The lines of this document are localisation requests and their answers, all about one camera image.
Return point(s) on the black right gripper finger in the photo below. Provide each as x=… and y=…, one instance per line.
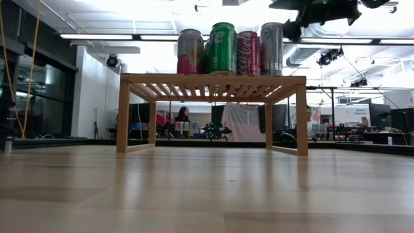
x=292, y=29
x=286, y=4

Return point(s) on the pink and white cloth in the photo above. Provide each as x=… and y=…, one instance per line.
x=242, y=126

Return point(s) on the person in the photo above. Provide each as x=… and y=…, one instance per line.
x=310, y=124
x=183, y=115

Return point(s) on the black tripod stand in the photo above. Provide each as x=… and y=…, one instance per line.
x=95, y=127

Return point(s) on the wooden slatted shelf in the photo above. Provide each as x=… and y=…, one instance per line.
x=213, y=79

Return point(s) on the black panel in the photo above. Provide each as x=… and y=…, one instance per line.
x=140, y=113
x=218, y=113

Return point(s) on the black table frame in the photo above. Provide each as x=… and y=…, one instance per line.
x=48, y=142
x=381, y=149

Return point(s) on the small grey post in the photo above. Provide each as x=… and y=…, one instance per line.
x=8, y=145

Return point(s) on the black monitor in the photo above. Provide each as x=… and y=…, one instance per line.
x=402, y=119
x=380, y=115

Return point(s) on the black ceiling device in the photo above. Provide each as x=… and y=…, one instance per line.
x=325, y=59
x=359, y=83

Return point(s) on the black right table frame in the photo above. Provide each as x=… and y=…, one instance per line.
x=381, y=149

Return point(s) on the red Coca-Cola can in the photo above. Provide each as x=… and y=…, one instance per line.
x=248, y=53

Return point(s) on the dark glass partition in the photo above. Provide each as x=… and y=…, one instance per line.
x=48, y=97

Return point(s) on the black overhead light bar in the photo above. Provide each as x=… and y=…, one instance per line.
x=129, y=37

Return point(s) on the pink and white can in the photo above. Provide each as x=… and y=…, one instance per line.
x=190, y=53

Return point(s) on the black round ceiling lamp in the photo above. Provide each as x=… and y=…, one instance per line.
x=112, y=61

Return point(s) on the black left table frame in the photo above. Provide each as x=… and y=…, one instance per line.
x=48, y=142

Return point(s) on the silver ventilation duct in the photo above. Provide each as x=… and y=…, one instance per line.
x=300, y=55

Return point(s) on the black background robot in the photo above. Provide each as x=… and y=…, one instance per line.
x=216, y=130

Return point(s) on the pale can with dark lid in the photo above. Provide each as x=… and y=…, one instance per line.
x=271, y=48

